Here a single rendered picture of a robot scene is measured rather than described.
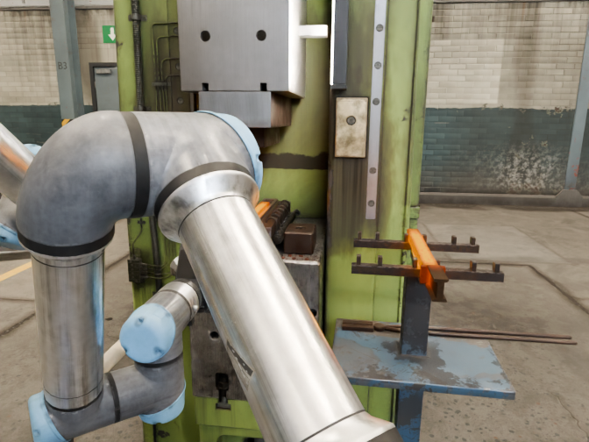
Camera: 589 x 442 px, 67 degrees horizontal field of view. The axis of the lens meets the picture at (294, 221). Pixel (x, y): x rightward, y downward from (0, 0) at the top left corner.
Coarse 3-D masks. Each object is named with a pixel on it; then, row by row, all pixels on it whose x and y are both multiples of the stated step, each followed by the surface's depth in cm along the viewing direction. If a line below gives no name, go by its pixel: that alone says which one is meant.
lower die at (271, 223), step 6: (264, 198) 168; (270, 198) 168; (270, 204) 157; (276, 204) 161; (282, 204) 161; (264, 210) 146; (270, 210) 150; (264, 216) 142; (276, 216) 142; (264, 222) 134; (270, 222) 134; (270, 228) 127; (270, 234) 128
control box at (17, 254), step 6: (0, 198) 116; (0, 246) 112; (0, 252) 112; (6, 252) 112; (12, 252) 113; (18, 252) 113; (24, 252) 114; (0, 258) 116; (6, 258) 116; (12, 258) 117; (18, 258) 118; (24, 258) 119; (30, 258) 120
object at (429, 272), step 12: (408, 240) 116; (420, 240) 109; (420, 252) 100; (420, 264) 95; (432, 264) 91; (420, 276) 89; (432, 276) 81; (444, 276) 81; (432, 288) 85; (432, 300) 81; (444, 300) 80
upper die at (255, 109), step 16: (208, 96) 121; (224, 96) 121; (240, 96) 120; (256, 96) 120; (272, 96) 121; (224, 112) 122; (240, 112) 121; (256, 112) 121; (272, 112) 122; (288, 112) 154
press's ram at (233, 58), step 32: (192, 0) 116; (224, 0) 115; (256, 0) 114; (288, 0) 113; (192, 32) 118; (224, 32) 117; (256, 32) 116; (288, 32) 115; (320, 32) 132; (192, 64) 120; (224, 64) 119; (256, 64) 118; (288, 64) 117; (288, 96) 148
